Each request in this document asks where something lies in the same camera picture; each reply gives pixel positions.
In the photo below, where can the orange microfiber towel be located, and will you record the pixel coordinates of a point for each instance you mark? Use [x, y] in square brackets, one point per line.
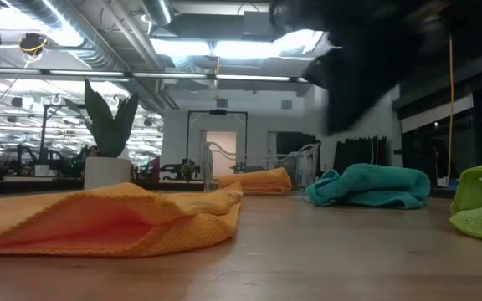
[98, 221]
[257, 180]

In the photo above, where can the silver ceiling duct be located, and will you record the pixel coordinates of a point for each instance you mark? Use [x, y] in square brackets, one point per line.
[157, 10]

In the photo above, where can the clear plastic bin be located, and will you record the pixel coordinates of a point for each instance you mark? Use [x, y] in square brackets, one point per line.
[308, 167]

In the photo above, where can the lime green microfiber towel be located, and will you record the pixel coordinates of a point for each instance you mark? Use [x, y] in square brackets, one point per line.
[479, 196]

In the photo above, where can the black curtain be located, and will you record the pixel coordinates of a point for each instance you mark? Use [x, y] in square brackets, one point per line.
[358, 154]

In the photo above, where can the artificial plant in white pot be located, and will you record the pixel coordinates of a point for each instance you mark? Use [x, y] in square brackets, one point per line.
[107, 167]

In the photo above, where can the black metal rig frame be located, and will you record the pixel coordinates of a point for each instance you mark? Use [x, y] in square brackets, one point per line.
[36, 186]

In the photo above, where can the teal microfiber towel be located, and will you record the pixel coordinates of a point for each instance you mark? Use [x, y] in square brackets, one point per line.
[370, 186]

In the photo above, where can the long ceiling light strip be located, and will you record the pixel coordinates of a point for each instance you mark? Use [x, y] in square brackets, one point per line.
[174, 75]

